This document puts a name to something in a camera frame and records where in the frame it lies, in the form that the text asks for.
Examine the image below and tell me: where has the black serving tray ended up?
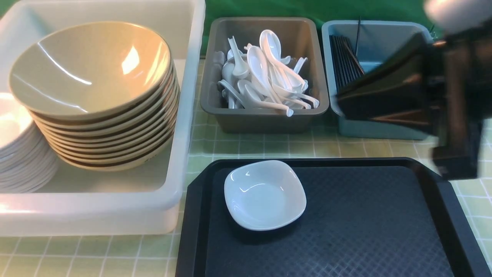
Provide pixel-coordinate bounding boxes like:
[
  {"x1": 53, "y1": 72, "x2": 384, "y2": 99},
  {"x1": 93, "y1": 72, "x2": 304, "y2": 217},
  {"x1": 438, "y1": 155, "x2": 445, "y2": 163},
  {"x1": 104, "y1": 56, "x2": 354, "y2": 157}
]
[{"x1": 175, "y1": 157, "x2": 491, "y2": 277}]

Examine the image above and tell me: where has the white square dish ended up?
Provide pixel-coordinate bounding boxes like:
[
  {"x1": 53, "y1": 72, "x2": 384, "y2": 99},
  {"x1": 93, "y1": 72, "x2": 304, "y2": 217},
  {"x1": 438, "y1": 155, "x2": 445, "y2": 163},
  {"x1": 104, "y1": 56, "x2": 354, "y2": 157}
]
[{"x1": 224, "y1": 160, "x2": 306, "y2": 232}]

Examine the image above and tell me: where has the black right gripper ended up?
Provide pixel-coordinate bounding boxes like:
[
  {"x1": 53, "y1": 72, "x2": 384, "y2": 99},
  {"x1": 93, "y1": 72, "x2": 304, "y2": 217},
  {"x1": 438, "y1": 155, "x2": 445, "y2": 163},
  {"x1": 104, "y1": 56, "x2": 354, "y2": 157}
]
[{"x1": 337, "y1": 23, "x2": 491, "y2": 180}]

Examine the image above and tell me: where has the blue chopstick bin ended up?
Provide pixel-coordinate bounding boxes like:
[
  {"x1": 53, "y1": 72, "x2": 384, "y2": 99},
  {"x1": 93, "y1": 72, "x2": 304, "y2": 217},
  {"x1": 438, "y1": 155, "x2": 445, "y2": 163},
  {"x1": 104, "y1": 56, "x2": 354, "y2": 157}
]
[{"x1": 321, "y1": 20, "x2": 433, "y2": 140}]

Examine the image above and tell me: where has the grey spoon bin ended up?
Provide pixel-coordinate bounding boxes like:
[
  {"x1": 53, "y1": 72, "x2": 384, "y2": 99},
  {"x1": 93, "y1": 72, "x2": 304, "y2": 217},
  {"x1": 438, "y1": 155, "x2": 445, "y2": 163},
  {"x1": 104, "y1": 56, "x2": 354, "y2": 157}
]
[{"x1": 200, "y1": 17, "x2": 330, "y2": 133}]

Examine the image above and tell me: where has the top beige bowl in stack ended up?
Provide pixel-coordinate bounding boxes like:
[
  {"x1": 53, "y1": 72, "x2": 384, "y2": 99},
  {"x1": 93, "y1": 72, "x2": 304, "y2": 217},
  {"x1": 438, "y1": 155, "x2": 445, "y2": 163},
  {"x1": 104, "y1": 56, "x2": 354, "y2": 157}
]
[{"x1": 8, "y1": 21, "x2": 173, "y2": 120}]

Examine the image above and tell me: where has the large white plastic tub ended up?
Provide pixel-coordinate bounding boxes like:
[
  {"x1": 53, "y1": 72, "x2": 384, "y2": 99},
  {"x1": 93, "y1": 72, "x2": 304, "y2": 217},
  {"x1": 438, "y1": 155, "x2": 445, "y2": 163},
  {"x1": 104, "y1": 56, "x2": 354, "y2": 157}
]
[{"x1": 0, "y1": 0, "x2": 206, "y2": 237}]

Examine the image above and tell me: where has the white spoon in bin top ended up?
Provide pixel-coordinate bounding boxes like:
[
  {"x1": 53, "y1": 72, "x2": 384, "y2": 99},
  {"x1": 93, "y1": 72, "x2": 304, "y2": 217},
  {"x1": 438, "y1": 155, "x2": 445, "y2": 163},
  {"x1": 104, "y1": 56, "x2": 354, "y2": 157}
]
[{"x1": 259, "y1": 30, "x2": 305, "y2": 93}]

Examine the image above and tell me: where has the green backdrop cloth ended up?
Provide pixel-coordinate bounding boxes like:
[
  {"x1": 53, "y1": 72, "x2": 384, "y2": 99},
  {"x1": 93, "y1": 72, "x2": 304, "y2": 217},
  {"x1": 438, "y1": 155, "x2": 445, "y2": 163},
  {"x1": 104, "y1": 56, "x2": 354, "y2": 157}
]
[{"x1": 201, "y1": 0, "x2": 442, "y2": 55}]

